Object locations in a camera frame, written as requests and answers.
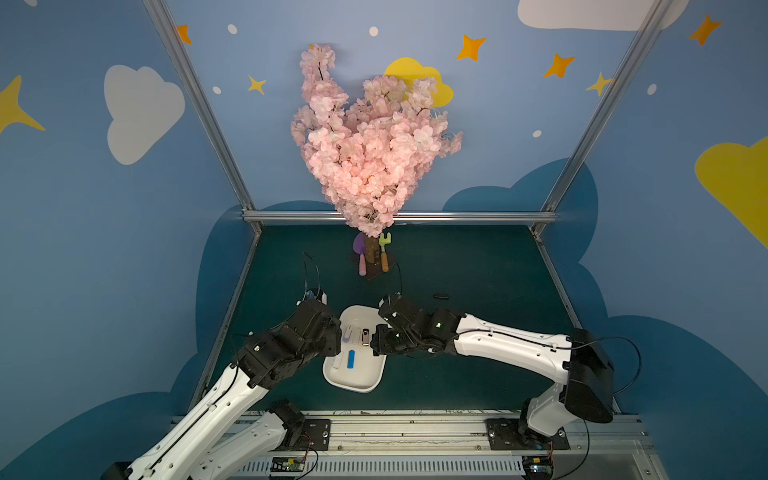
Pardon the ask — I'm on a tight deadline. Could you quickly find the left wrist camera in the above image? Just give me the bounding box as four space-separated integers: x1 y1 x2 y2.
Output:
304 288 328 304

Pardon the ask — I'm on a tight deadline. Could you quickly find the right aluminium frame post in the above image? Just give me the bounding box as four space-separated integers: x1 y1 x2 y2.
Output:
541 0 674 223

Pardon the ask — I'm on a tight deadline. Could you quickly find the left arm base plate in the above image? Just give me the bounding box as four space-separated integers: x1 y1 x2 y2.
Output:
279 418 332 452

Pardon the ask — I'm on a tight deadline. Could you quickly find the pink cherry blossom tree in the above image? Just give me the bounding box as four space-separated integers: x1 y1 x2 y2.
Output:
290 45 462 238

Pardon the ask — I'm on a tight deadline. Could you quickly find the back aluminium frame bar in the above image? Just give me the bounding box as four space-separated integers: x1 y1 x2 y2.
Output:
242 210 557 224

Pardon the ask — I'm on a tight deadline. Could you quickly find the left aluminium frame post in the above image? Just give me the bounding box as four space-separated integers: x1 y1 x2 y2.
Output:
143 0 263 237

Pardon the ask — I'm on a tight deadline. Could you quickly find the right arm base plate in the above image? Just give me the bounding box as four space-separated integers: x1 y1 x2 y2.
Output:
485 418 570 452

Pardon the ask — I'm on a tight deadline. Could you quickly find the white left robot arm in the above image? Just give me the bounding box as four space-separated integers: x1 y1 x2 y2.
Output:
101 299 341 479

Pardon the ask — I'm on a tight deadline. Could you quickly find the white purple usb drive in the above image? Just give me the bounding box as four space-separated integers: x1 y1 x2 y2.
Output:
342 325 353 343

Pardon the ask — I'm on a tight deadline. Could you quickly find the green circuit board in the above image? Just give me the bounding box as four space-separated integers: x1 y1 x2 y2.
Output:
522 456 554 480
269 457 306 475

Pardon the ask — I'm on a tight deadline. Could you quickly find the left green circuit board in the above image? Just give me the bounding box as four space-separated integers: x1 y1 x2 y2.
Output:
269 457 306 475

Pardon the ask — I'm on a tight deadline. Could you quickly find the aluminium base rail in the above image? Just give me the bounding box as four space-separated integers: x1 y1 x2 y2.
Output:
146 410 670 480

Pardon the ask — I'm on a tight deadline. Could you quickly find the aluminium frame post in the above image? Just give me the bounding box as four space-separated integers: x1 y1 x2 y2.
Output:
541 0 674 223
143 0 263 237

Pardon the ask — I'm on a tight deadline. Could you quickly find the right green circuit board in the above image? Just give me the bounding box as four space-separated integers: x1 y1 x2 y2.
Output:
522 456 554 480

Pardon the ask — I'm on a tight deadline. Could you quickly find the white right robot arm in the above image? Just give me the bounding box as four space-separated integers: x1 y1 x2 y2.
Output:
371 295 615 445

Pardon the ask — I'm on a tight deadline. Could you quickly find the white oval storage tray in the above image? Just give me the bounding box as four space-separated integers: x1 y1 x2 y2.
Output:
323 305 386 394

